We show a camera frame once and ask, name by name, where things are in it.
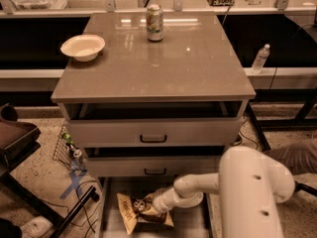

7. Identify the middle drawer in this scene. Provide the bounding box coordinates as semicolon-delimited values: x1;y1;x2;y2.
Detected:
84;146;224;177

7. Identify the blue tape cross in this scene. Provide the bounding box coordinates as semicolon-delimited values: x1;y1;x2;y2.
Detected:
59;168;87;199

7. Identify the wire basket with items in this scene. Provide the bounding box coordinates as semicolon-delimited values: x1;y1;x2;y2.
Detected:
53;126;85;172

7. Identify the person's leg in trousers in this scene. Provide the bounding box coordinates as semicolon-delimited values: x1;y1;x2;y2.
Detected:
264;139;317;176

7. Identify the black chair base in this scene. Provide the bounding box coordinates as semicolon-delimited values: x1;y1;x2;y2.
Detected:
295;182;317;197

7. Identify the drawer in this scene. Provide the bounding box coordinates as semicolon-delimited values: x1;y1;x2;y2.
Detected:
60;100;246;148
95;177;216;238
84;146;224;177

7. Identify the green soda can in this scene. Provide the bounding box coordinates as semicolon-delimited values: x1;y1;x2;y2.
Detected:
146;4;163;42

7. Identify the clear plastic water bottle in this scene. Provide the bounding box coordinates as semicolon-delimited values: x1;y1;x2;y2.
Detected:
252;44;270;74

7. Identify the white paper bowl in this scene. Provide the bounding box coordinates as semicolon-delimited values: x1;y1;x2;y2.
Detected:
60;35;105;62

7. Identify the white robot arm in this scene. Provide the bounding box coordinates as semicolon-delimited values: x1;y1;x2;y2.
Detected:
153;147;295;238

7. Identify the black cart on left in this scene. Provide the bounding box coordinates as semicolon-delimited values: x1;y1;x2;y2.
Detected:
0;104;97;238

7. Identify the top drawer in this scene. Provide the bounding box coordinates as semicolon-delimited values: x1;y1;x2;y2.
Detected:
60;100;246;148

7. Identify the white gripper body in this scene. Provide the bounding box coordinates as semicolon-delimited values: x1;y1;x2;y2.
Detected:
153;186;184;213

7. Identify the black floor cable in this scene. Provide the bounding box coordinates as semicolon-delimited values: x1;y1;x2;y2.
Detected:
39;180;100;238

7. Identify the grey drawer cabinet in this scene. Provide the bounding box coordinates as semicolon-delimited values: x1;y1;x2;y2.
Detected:
51;12;257;238

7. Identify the brown chip bag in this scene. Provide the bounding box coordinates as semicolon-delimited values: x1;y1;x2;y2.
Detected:
117;192;173;235

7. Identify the bottom drawer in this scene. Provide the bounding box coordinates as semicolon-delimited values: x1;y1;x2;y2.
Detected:
95;177;216;238

